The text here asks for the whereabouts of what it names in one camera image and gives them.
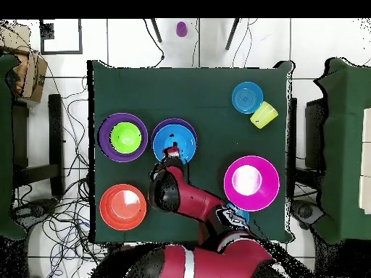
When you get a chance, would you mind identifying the small green bowl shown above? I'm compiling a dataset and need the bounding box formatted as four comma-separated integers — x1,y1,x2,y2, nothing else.
109,122,143,155

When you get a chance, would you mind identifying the purple bowl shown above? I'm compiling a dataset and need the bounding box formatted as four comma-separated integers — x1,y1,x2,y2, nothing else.
151,117,199,146
96,112,149,163

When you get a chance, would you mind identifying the dark green table cloth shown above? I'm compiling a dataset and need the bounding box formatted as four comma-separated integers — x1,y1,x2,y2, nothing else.
86,59,296,244

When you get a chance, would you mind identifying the orange bowl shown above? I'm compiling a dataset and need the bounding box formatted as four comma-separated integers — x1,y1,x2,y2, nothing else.
99,183,148,232

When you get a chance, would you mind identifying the translucent blue small bowl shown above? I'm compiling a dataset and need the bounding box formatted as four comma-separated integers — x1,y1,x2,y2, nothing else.
225,203,251,225
231,81,264,114

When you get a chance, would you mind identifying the translucent yellow cup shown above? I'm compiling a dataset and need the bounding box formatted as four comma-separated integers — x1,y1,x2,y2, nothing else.
249,101,280,130

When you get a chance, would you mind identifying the large pink bowl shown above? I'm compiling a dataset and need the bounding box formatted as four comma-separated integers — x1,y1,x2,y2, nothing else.
223,155,281,212

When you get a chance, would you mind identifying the black tripod leg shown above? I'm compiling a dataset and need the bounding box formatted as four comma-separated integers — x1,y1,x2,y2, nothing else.
225,18,241,51
150,18,163,43

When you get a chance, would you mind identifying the purple cup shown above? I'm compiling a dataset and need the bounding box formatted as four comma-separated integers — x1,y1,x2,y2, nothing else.
175,20,188,38

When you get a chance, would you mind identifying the cardboard box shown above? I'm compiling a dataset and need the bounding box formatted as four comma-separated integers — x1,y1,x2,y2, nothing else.
0,22,49,104

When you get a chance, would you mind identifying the green cloth covered table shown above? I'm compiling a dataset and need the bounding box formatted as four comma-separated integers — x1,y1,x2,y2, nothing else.
312,56,371,245
0,53,27,241

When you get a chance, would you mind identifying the black floor cable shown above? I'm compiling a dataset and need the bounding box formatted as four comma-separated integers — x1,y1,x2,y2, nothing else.
141,18,167,68

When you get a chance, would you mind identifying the tangle of black cables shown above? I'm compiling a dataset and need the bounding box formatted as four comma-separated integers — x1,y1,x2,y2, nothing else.
11,57,117,278

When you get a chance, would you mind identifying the black metal frame stand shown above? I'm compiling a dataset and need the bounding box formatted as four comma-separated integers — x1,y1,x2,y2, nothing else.
12,93,65,198

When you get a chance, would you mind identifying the black square floor frame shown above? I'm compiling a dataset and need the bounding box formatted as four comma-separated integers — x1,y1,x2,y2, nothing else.
39,18,83,55

